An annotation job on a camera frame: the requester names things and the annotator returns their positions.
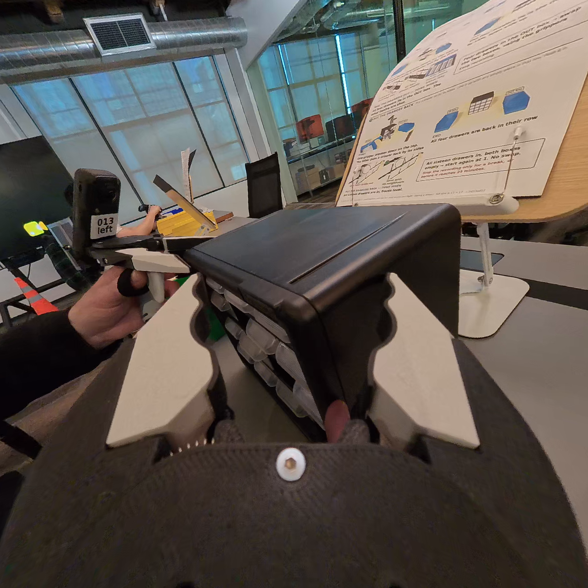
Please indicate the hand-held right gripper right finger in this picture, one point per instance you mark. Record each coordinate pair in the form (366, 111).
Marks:
(422, 376)

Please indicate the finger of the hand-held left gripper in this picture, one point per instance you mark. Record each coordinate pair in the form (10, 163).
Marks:
(156, 262)

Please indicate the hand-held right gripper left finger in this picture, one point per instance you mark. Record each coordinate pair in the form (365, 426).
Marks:
(165, 367)

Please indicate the green plastic bin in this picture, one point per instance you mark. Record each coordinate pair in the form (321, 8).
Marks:
(215, 324)

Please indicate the row of clear cabinet drawers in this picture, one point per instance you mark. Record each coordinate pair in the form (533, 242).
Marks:
(262, 335)

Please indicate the black drawer cabinet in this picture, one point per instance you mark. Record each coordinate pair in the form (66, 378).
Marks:
(321, 248)

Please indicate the person's left hand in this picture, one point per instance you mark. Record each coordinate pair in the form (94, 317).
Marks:
(101, 307)

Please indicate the person's right hand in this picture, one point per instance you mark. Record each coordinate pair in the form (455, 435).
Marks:
(336, 420)

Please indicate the yellow plastic bin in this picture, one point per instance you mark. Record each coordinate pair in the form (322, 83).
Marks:
(183, 226)

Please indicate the tan tilted board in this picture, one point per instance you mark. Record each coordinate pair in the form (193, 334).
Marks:
(183, 202)

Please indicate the black monitor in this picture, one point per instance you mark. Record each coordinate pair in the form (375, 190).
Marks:
(27, 193)

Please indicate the orange traffic cone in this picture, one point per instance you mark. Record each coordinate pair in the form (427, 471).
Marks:
(34, 296)

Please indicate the black office chair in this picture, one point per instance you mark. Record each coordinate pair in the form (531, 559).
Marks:
(264, 188)

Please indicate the white ceiling vent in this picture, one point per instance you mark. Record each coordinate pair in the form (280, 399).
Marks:
(119, 34)

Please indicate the orange 3D printer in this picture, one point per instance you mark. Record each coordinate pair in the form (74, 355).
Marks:
(363, 110)
(307, 129)
(340, 126)

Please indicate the instruction sheet on board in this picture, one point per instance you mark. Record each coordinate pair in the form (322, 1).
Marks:
(565, 183)

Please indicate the laminated instruction sheet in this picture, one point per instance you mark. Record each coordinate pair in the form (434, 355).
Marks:
(459, 138)

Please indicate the silver air duct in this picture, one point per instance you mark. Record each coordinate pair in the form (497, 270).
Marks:
(197, 39)

